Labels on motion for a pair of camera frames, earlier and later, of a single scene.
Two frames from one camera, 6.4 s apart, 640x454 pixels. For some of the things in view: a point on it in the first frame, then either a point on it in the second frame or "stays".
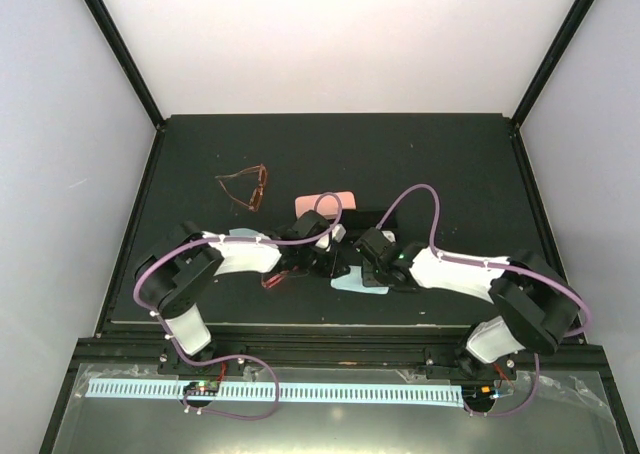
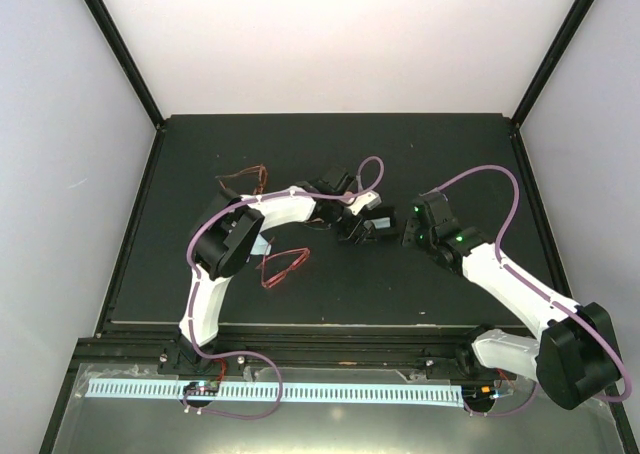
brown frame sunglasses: x=258 y=191 stays
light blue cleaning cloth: x=354 y=282 -> x=378 y=223
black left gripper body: x=309 y=263 -> x=332 y=217
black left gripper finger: x=327 y=261 -> x=347 y=228
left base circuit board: x=201 y=388 stays
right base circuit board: x=480 y=392 stays
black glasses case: x=359 y=218 stays
